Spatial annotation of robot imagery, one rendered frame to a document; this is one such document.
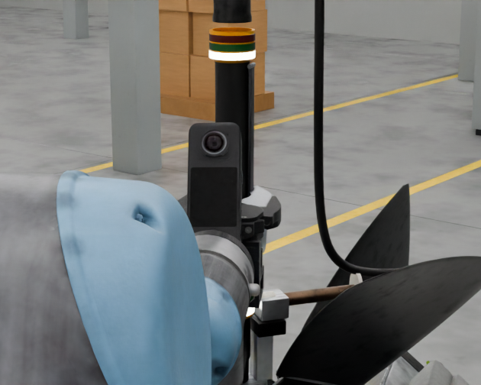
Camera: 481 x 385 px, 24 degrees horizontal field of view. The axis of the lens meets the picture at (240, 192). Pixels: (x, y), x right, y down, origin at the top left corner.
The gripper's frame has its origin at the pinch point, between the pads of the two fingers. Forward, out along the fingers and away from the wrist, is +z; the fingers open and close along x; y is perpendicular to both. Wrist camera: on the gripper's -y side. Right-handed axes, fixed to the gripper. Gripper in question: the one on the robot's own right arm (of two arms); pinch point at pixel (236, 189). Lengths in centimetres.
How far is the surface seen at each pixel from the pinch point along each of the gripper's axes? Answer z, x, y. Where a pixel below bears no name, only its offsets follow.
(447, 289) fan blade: -1.7, 20.9, 9.1
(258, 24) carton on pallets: 841, -74, 81
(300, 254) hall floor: 440, -15, 152
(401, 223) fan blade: 29.3, 17.5, 11.8
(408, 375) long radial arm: 39, 20, 37
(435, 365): 34, 23, 33
